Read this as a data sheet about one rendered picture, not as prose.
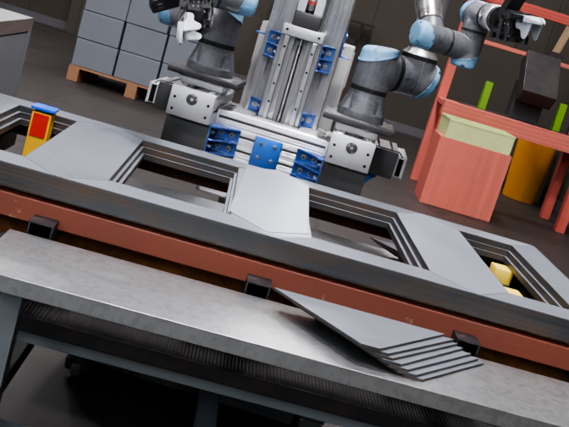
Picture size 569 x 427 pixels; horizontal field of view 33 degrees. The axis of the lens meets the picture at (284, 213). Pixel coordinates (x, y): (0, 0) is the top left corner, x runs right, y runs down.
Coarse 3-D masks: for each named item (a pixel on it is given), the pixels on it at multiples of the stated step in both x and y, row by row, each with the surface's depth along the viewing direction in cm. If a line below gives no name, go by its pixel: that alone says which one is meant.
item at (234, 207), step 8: (232, 208) 207; (240, 208) 210; (248, 208) 212; (256, 216) 207; (264, 216) 209; (272, 216) 211; (280, 224) 207; (288, 224) 209; (296, 224) 211; (304, 224) 213
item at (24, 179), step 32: (0, 128) 233; (64, 128) 253; (128, 160) 230; (160, 160) 254; (192, 160) 256; (32, 192) 191; (64, 192) 191; (96, 192) 191; (320, 192) 258; (160, 224) 193; (192, 224) 193; (224, 224) 193; (384, 224) 259; (288, 256) 195; (320, 256) 195; (416, 256) 222; (512, 256) 257; (384, 288) 197; (416, 288) 197; (448, 288) 197; (544, 288) 229; (512, 320) 199; (544, 320) 199
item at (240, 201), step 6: (234, 198) 218; (240, 198) 220; (240, 204) 214; (246, 204) 216; (252, 204) 217; (258, 204) 219; (264, 204) 221; (258, 210) 213; (264, 210) 215; (270, 210) 217; (276, 210) 219; (282, 210) 220; (282, 216) 214; (288, 216) 216; (294, 216) 218; (300, 216) 220; (300, 222) 214; (306, 222) 216
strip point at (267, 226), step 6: (240, 216) 203; (246, 216) 204; (252, 222) 201; (258, 222) 202; (264, 222) 204; (264, 228) 199; (270, 228) 200; (276, 228) 202; (282, 228) 203; (288, 228) 205
